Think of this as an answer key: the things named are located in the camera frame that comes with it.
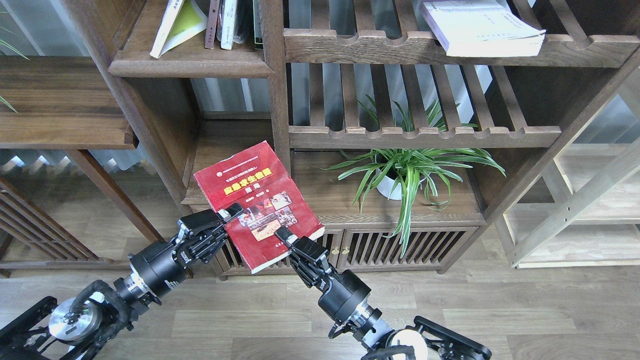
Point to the light wooden shelf frame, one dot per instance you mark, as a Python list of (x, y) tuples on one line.
[(593, 218)]

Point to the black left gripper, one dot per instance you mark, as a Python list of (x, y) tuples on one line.
[(158, 269)]

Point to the dark slatted wooden rack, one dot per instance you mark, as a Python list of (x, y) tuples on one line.
[(26, 223)]

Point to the dark wooden bookshelf cabinet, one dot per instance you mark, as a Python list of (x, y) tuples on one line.
[(360, 74)]

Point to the brown upright book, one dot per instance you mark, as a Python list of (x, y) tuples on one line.
[(211, 24)]

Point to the red cover book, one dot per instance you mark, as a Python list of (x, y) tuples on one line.
[(256, 179)]

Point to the green spider plant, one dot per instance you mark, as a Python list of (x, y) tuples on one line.
[(411, 170)]

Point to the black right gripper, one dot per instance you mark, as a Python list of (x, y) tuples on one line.
[(342, 293)]

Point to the dark upright book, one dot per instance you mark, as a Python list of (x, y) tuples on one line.
[(257, 27)]

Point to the white upright book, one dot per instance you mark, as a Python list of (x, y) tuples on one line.
[(228, 23)]

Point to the white plant pot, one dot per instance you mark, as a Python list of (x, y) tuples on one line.
[(386, 186)]

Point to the white thick book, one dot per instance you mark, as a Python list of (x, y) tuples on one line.
[(481, 29)]

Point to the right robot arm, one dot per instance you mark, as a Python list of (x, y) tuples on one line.
[(417, 342)]

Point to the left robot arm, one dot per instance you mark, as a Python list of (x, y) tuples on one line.
[(86, 322)]

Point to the yellow green cover book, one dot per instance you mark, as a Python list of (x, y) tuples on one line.
[(181, 20)]

